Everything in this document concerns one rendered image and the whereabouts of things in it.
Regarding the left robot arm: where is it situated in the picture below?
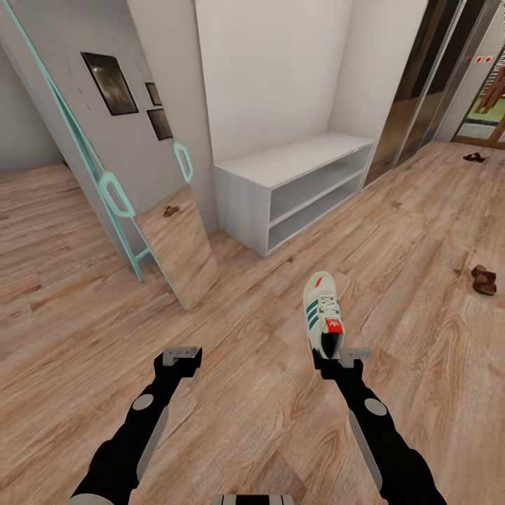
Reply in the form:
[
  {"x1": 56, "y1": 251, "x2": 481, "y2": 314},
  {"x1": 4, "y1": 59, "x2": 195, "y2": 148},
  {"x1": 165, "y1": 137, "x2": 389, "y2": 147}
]
[{"x1": 66, "y1": 346, "x2": 203, "y2": 505}]

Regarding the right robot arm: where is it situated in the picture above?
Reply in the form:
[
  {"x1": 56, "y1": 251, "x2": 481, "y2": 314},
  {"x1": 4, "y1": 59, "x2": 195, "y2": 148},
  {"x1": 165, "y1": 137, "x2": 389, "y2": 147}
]
[{"x1": 312, "y1": 348, "x2": 447, "y2": 505}]

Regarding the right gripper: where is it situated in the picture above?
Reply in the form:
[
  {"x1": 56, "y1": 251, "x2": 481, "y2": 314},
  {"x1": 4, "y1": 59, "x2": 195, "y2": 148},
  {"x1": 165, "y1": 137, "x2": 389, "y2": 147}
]
[{"x1": 312, "y1": 349, "x2": 363, "y2": 392}]

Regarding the gym shoe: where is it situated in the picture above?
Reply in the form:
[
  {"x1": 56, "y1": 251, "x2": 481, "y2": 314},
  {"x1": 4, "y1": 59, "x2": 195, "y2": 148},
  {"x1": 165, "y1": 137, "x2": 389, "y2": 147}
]
[{"x1": 303, "y1": 270, "x2": 346, "y2": 359}]

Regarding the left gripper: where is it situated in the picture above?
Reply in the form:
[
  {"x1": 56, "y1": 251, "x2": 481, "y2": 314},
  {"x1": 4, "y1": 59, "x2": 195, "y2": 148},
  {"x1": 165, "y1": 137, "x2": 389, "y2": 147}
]
[{"x1": 154, "y1": 347, "x2": 203, "y2": 388}]

